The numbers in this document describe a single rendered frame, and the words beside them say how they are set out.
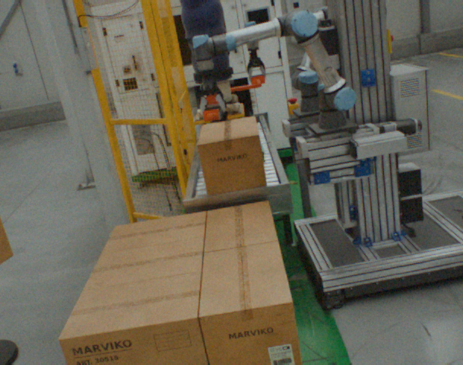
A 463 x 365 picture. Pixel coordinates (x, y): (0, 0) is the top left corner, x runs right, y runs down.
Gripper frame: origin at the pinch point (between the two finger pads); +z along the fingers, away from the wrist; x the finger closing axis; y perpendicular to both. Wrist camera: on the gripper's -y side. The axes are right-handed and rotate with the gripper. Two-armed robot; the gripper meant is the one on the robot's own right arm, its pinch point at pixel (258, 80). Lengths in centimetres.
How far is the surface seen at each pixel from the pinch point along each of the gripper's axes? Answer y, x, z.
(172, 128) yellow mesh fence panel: -54, -68, 34
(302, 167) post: -36, 24, 75
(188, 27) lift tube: 38, -34, -39
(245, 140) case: 16.2, -13.9, 33.7
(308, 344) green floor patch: 104, 3, 126
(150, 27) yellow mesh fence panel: -55, -69, -41
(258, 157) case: 16.3, -7.0, 46.4
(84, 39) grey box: -46, -115, -41
